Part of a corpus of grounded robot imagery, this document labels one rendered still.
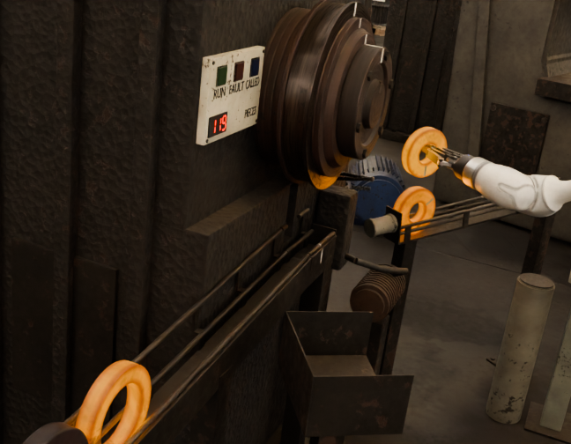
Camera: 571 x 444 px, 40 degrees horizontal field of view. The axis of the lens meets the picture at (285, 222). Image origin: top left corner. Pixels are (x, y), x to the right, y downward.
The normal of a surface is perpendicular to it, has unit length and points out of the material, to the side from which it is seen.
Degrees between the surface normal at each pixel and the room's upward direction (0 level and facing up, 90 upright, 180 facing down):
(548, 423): 90
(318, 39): 46
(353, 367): 5
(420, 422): 0
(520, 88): 90
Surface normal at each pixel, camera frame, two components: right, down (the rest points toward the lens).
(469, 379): 0.11, -0.93
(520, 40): -0.60, 0.22
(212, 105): 0.91, 0.24
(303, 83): -0.34, 0.00
